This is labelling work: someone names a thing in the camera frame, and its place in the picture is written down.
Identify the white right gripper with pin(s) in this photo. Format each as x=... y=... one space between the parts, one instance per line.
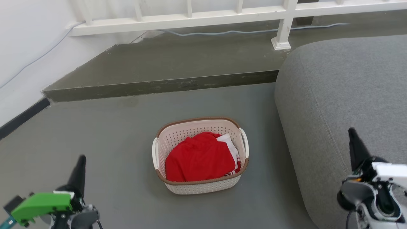
x=389 y=171

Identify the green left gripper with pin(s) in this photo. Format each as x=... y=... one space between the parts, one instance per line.
x=44 y=203

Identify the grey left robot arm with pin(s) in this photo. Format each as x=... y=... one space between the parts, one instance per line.
x=84 y=219

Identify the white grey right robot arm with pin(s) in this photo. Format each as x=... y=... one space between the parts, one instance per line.
x=354 y=190

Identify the beige perforated laundry basket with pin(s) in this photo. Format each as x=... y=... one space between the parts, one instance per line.
x=203 y=187

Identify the grey fabric sofa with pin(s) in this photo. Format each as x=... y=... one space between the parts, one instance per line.
x=337 y=105

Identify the dark grey baseboard strip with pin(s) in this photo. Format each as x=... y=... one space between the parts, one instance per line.
x=22 y=117

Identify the red garment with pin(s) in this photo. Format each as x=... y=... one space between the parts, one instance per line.
x=198 y=159

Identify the white red-striped garment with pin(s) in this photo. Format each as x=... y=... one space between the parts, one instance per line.
x=229 y=143

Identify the raised grey concrete step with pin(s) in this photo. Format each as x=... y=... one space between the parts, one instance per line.
x=178 y=60

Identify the white wooden railing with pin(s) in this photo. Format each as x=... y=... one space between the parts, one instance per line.
x=190 y=19

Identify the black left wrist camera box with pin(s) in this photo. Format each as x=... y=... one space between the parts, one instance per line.
x=12 y=205

